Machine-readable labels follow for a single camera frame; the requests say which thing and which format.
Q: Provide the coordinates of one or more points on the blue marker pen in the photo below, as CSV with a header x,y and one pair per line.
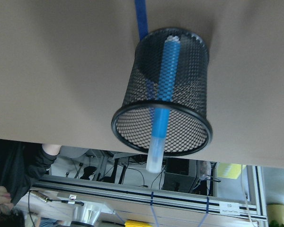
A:
x,y
168,70

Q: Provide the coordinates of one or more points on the far black mesh cup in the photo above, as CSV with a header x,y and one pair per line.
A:
x,y
188,130

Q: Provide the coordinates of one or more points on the person in black jacket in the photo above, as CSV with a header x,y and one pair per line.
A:
x,y
21,165

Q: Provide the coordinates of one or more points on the aluminium rail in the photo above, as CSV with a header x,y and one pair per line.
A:
x,y
147,196

